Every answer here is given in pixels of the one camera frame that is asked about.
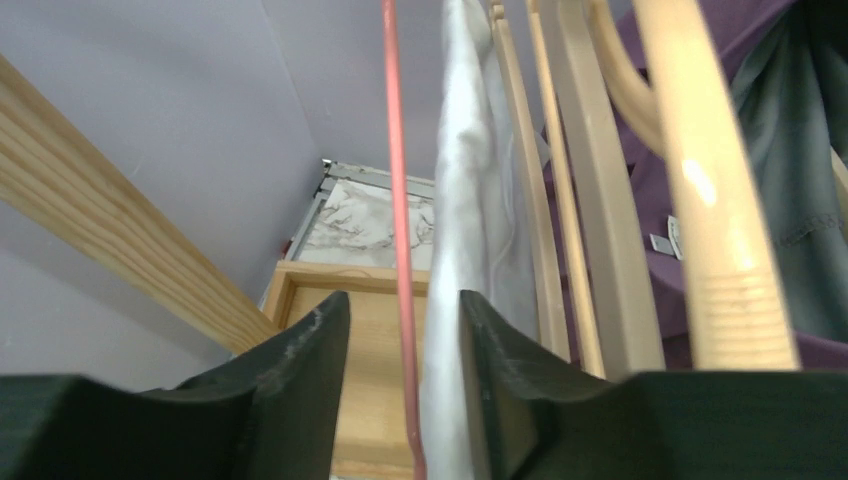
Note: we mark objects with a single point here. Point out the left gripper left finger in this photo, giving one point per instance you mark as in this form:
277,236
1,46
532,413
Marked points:
270,413

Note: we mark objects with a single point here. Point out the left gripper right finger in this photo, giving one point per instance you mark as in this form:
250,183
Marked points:
543,418

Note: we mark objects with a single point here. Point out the white garment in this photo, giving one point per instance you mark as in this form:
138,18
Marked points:
481,240

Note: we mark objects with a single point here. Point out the pink wire hanger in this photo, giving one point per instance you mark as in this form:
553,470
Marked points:
407,324

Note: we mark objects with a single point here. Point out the purple garment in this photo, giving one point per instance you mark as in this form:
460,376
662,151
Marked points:
785,64

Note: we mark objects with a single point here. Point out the wooden hanger left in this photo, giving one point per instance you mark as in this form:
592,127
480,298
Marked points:
656,252

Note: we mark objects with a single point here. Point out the wooden clothes rack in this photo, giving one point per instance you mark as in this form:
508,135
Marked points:
51,173

